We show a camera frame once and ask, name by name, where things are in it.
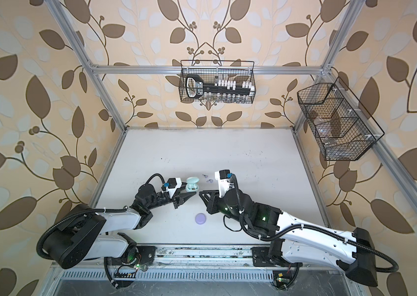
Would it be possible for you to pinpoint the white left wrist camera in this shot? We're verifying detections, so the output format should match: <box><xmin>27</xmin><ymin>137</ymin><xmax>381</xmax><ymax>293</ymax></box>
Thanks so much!
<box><xmin>162</xmin><ymin>178</ymin><xmax>183</xmax><ymax>199</ymax></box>

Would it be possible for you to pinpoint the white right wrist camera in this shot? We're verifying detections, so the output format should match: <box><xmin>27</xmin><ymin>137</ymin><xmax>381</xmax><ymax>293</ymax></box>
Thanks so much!
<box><xmin>215</xmin><ymin>170</ymin><xmax>233</xmax><ymax>198</ymax></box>

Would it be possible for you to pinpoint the black socket holder tool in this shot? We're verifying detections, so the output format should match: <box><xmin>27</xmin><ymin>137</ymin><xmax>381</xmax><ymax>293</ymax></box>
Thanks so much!
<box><xmin>182</xmin><ymin>74</ymin><xmax>256</xmax><ymax>99</ymax></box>

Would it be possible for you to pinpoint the black wire basket back wall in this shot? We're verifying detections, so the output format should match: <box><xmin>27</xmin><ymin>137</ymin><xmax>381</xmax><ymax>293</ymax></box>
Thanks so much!
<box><xmin>178</xmin><ymin>59</ymin><xmax>257</xmax><ymax>104</ymax></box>

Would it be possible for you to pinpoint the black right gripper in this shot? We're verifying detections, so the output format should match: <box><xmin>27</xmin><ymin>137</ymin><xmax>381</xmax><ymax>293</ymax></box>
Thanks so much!
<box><xmin>199</xmin><ymin>189</ymin><xmax>249</xmax><ymax>227</ymax></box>

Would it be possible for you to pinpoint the mint green charging case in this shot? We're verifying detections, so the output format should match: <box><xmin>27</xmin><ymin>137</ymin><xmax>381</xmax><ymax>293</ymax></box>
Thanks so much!
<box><xmin>185</xmin><ymin>176</ymin><xmax>199</xmax><ymax>192</ymax></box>

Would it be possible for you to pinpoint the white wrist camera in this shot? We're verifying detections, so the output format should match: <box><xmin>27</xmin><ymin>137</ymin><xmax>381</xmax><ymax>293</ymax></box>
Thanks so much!
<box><xmin>162</xmin><ymin>178</ymin><xmax>183</xmax><ymax>199</ymax></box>
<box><xmin>215</xmin><ymin>170</ymin><xmax>233</xmax><ymax>198</ymax></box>

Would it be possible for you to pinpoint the black wire basket right wall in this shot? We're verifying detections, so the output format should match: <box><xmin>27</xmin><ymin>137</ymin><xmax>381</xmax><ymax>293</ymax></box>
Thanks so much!
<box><xmin>297</xmin><ymin>77</ymin><xmax>385</xmax><ymax>161</ymax></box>

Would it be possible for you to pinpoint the purple round earbud case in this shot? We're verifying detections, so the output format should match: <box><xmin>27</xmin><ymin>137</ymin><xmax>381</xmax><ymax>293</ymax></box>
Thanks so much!
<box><xmin>195</xmin><ymin>213</ymin><xmax>207</xmax><ymax>225</ymax></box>

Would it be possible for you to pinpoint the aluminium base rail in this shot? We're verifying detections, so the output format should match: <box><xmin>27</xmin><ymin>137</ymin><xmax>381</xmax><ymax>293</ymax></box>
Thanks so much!
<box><xmin>48</xmin><ymin>244</ymin><xmax>340</xmax><ymax>284</ymax></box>

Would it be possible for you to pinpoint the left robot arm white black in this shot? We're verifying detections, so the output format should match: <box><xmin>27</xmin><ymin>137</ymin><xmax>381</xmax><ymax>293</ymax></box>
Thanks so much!
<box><xmin>36</xmin><ymin>173</ymin><xmax>199</xmax><ymax>270</ymax></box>

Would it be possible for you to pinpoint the black wire basket wall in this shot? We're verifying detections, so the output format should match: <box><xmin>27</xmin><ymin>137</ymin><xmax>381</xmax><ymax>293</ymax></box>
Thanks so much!
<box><xmin>297</xmin><ymin>77</ymin><xmax>385</xmax><ymax>161</ymax></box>
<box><xmin>178</xmin><ymin>59</ymin><xmax>257</xmax><ymax>104</ymax></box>

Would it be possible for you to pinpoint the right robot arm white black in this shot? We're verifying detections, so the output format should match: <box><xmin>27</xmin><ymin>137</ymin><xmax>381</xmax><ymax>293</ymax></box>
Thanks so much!
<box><xmin>199</xmin><ymin>189</ymin><xmax>399</xmax><ymax>287</ymax></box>

